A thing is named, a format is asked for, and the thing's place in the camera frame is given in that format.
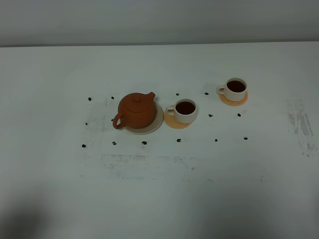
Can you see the brown clay teapot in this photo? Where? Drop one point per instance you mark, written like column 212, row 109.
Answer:
column 135, row 110

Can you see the beige round teapot saucer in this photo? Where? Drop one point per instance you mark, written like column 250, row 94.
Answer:
column 153, row 126

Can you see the near orange round coaster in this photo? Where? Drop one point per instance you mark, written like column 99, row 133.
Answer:
column 174, row 122

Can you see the near white teacup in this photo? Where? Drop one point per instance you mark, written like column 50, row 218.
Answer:
column 184, row 111

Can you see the white teacup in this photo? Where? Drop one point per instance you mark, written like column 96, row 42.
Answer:
column 184, row 111
column 234, row 89

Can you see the far white teacup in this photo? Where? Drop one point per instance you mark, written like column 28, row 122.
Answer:
column 234, row 89

